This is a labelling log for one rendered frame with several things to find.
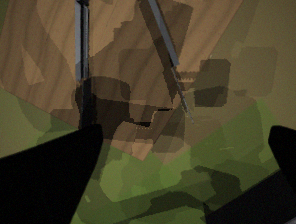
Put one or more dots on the brown wooden board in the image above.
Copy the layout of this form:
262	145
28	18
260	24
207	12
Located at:
134	89

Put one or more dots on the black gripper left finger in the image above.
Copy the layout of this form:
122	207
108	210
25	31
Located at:
44	184

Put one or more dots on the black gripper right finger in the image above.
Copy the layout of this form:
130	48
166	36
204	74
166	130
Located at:
282	141

